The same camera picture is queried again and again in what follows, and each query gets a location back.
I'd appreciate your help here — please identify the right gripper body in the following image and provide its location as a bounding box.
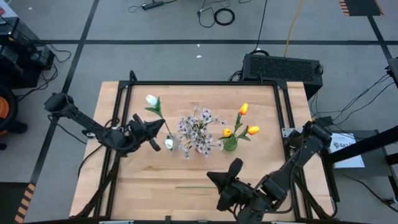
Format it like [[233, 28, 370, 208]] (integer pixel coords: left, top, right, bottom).
[[229, 157, 253, 207]]

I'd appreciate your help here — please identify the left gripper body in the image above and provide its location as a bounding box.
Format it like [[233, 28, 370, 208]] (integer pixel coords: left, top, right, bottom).
[[127, 113, 162, 152]]

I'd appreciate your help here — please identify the orange artificial tulip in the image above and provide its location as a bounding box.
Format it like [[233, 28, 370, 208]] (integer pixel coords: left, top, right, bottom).
[[238, 124, 261, 142], [218, 127, 237, 141], [234, 102, 249, 138]]

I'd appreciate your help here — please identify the clear cut-glass vase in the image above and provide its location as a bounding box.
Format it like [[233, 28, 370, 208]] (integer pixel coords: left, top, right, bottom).
[[161, 133, 181, 152]]

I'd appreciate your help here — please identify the green glass vase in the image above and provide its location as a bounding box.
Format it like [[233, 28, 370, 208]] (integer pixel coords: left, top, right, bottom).
[[222, 134, 239, 152]]

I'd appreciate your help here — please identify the black power brick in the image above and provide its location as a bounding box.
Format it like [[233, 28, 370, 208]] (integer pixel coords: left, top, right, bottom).
[[313, 116, 334, 126]]

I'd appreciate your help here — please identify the white printed paper sign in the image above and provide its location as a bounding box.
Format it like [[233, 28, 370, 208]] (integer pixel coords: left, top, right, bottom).
[[329, 133, 366, 169]]

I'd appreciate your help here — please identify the black power strip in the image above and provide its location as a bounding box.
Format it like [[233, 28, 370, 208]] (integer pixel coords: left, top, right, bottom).
[[141, 1, 165, 11]]

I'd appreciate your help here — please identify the black perforated computer case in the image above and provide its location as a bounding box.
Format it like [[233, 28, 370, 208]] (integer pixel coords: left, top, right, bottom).
[[241, 53, 323, 100]]

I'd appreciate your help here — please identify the black side table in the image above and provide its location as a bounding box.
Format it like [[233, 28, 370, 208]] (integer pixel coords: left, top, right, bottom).
[[317, 124, 398, 203]]

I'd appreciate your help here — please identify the black equipment cart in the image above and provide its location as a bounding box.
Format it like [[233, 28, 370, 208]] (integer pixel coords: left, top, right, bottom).
[[0, 17, 56, 90]]

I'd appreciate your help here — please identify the black hazard-striped floor mat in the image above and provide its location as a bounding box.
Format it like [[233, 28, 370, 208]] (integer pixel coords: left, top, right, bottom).
[[338, 0, 384, 17], [0, 182, 36, 224]]

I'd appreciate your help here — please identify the black aluminium table frame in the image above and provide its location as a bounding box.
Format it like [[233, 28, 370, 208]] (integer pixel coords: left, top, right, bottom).
[[74, 70, 338, 222]]

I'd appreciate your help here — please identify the thin black cable with plug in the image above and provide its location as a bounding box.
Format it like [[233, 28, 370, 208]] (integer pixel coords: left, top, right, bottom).
[[197, 0, 233, 29]]

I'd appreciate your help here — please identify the coiled black cable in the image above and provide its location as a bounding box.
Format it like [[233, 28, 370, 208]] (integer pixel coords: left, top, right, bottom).
[[213, 7, 236, 26]]

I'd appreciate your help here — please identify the black orange cable reel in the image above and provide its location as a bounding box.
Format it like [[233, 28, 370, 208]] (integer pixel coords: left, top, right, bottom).
[[0, 83, 29, 150]]

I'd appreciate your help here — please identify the black power cable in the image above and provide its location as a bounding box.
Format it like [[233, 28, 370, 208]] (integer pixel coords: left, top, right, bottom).
[[253, 0, 268, 54]]

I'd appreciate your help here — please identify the yellow cable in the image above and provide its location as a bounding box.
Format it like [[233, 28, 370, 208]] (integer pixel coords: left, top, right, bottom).
[[283, 0, 304, 58]]

